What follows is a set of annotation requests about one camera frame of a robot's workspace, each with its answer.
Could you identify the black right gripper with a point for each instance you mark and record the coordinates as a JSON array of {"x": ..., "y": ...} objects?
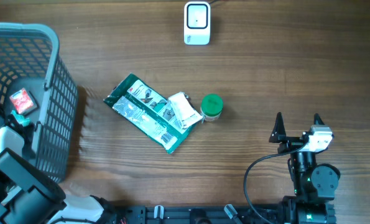
[{"x": 278, "y": 135}]

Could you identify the green lid jar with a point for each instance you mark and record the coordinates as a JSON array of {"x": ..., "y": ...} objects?
[{"x": 211, "y": 107}]

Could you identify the white small sachet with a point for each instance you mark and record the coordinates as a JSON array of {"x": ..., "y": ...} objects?
[{"x": 185, "y": 113}]

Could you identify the green 3M package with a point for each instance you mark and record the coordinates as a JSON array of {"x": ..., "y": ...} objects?
[{"x": 149, "y": 111}]

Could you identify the teal tissue pack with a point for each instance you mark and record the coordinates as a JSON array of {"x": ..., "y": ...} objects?
[{"x": 22, "y": 120}]

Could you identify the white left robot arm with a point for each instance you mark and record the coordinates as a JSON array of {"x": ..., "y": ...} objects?
[{"x": 28, "y": 196}]

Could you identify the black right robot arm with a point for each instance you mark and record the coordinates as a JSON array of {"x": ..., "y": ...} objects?
[{"x": 314, "y": 184}]

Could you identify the white barcode scanner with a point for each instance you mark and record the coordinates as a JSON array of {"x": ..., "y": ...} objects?
[{"x": 196, "y": 23}]

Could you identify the red small packet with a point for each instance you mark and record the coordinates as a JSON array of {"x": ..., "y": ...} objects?
[{"x": 23, "y": 101}]

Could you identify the grey plastic basket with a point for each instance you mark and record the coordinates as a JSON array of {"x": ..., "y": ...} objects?
[{"x": 29, "y": 59}]

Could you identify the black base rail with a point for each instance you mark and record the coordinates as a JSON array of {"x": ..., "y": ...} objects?
[{"x": 185, "y": 215}]

